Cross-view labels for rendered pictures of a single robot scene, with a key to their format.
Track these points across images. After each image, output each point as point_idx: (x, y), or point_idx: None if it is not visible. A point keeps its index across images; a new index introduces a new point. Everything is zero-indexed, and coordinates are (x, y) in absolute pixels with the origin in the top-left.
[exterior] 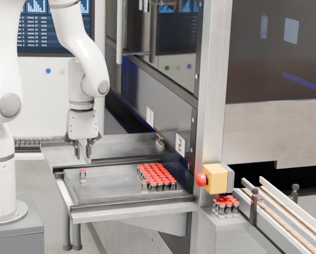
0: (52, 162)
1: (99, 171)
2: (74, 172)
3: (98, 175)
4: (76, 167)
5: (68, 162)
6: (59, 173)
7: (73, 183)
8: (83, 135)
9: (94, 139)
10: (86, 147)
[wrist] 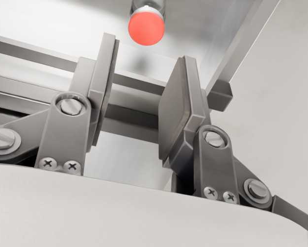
0: (152, 186)
1: (34, 32)
2: (159, 71)
3: (46, 22)
4: (117, 118)
5: (106, 170)
6: (214, 97)
7: (198, 6)
8: (155, 234)
9: None
10: (104, 114)
